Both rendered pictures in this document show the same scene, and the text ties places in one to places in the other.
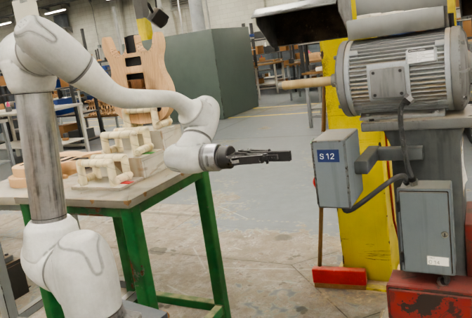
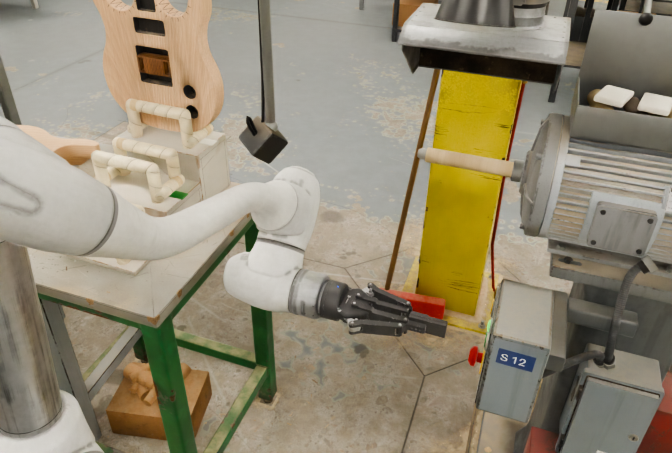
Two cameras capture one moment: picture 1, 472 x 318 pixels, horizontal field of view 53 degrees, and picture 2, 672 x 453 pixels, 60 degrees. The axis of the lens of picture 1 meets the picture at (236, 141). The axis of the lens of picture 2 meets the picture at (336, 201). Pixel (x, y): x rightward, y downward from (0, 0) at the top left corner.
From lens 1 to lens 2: 80 cm
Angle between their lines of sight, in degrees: 24
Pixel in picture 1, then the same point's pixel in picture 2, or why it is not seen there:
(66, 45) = (63, 209)
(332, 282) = not seen: hidden behind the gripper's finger
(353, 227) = (440, 251)
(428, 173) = (629, 345)
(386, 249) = (476, 282)
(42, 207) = (18, 417)
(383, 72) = (620, 216)
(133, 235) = (161, 356)
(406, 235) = (577, 424)
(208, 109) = (305, 206)
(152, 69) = (185, 50)
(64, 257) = not seen: outside the picture
